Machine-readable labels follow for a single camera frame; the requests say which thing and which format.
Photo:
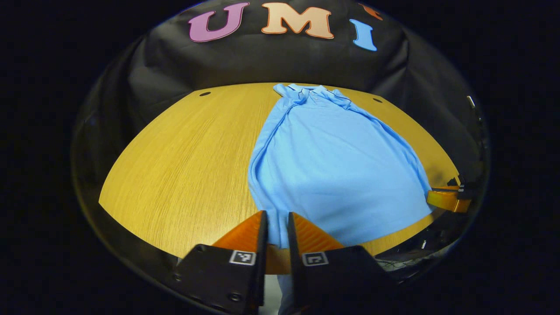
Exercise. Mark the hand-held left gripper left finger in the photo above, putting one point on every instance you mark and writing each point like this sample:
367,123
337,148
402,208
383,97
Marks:
262,238

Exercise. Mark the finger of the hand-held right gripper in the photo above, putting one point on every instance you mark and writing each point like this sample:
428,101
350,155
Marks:
446,200

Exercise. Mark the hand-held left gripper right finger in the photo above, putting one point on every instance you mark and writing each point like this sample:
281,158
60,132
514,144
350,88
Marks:
292,245

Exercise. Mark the light blue T-shirt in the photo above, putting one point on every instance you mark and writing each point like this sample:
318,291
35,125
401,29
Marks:
337,175

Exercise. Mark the black backdrop cloth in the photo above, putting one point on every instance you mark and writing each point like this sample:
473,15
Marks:
284,61

